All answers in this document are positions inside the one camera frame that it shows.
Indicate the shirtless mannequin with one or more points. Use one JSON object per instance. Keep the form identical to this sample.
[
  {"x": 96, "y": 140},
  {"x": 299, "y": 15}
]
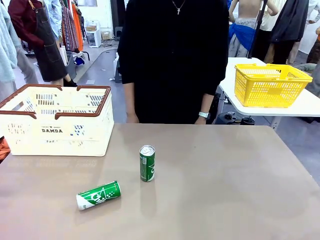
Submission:
[{"x": 247, "y": 10}]

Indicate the light blue fleece garment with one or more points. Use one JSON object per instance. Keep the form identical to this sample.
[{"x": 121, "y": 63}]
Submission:
[{"x": 8, "y": 50}]

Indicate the white floor appliance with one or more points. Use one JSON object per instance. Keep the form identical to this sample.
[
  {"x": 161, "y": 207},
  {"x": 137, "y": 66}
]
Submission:
[{"x": 95, "y": 40}]

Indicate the grey trousers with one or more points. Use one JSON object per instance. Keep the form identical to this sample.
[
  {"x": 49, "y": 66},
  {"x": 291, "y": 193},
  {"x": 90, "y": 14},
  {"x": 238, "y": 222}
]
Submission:
[{"x": 26, "y": 67}]

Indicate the white plastic stool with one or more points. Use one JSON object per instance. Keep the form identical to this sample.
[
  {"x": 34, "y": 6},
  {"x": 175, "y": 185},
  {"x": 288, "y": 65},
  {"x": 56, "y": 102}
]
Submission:
[{"x": 117, "y": 65}]

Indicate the orange cloth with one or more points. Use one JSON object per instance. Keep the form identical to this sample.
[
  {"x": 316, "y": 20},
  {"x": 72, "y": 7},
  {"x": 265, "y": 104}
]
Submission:
[{"x": 3, "y": 150}]

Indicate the dark hanging jacket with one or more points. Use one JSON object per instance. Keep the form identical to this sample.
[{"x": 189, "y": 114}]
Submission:
[{"x": 290, "y": 20}]

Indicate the person's right forearm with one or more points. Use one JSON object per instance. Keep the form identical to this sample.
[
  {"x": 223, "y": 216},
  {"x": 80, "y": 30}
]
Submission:
[{"x": 130, "y": 100}]

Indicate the mannequin maroon shirt denim apron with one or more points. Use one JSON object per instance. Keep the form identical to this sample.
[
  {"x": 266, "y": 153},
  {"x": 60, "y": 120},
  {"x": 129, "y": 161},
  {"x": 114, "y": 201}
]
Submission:
[{"x": 47, "y": 50}]

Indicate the blue wrapped cloth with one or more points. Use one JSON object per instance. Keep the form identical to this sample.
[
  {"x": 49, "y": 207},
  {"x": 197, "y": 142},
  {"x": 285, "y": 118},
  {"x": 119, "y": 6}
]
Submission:
[{"x": 242, "y": 35}]

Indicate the person in black shirt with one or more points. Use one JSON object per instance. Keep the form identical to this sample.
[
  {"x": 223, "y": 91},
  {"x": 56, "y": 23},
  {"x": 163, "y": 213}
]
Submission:
[{"x": 172, "y": 62}]

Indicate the cardboard box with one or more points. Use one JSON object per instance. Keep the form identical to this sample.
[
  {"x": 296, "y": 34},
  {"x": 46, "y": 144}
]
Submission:
[
  {"x": 91, "y": 28},
  {"x": 106, "y": 35}
]

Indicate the green soda can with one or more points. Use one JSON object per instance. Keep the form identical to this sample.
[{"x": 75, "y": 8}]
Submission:
[
  {"x": 147, "y": 167},
  {"x": 100, "y": 195}
]

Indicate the person's left forearm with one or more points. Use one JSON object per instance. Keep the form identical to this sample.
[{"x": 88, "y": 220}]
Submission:
[{"x": 208, "y": 103}]

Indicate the person's right hand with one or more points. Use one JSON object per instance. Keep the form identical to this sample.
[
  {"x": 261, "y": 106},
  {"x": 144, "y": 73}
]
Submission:
[{"x": 132, "y": 119}]

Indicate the white side table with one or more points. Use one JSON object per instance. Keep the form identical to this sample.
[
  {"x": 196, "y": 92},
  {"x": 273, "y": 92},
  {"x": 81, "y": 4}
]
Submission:
[{"x": 228, "y": 97}]

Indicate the yellow plastic basket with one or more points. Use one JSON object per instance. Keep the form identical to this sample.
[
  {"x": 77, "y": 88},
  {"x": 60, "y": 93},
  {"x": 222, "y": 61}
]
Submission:
[{"x": 265, "y": 87}]

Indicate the brown patterned garment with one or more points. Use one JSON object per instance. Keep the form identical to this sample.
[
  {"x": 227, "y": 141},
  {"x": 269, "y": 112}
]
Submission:
[{"x": 315, "y": 50}]

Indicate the black stand pole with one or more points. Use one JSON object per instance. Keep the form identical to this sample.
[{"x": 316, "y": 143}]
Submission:
[{"x": 257, "y": 27}]

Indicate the light blue hanging shirt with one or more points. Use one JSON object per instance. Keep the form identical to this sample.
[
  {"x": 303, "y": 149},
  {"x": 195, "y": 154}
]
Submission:
[{"x": 55, "y": 17}]

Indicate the person's left hand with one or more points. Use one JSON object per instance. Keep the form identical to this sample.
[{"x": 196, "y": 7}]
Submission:
[{"x": 201, "y": 121}]

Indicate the silver wrist watch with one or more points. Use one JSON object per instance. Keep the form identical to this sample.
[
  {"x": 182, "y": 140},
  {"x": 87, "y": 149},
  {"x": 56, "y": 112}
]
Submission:
[{"x": 204, "y": 115}]

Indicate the white T-shirt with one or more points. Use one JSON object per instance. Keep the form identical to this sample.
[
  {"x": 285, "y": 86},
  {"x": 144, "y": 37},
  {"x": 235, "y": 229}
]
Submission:
[{"x": 268, "y": 20}]

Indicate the patterned hanging clothes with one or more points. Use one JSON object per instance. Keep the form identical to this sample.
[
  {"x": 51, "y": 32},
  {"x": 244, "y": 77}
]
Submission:
[{"x": 67, "y": 27}]

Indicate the grey stool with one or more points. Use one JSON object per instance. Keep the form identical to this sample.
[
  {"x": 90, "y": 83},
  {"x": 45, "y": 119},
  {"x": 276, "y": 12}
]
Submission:
[{"x": 119, "y": 31}]

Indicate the grey garment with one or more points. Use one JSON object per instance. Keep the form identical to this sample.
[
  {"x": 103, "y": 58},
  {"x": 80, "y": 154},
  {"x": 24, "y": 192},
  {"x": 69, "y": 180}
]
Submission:
[{"x": 315, "y": 87}]

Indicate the orange hanging garment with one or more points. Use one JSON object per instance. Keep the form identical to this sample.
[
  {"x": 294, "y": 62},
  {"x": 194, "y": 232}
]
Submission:
[{"x": 78, "y": 27}]

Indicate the black round base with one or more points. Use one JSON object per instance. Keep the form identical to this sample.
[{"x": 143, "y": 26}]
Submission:
[{"x": 247, "y": 121}]

